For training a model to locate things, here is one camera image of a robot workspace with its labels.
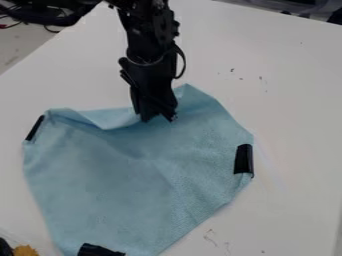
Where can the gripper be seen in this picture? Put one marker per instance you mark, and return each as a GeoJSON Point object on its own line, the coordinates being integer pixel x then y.
{"type": "Point", "coordinates": [149, 75]}

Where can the light blue cloth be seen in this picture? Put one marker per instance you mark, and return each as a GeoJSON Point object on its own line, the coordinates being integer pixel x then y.
{"type": "Point", "coordinates": [133, 173]}

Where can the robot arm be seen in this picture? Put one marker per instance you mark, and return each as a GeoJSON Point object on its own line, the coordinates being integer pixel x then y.
{"type": "Point", "coordinates": [149, 30]}

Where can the yellow toy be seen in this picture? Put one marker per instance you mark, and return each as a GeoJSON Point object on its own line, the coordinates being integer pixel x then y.
{"type": "Point", "coordinates": [26, 251]}

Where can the black toy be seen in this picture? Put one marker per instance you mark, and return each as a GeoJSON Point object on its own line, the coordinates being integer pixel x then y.
{"type": "Point", "coordinates": [4, 249]}

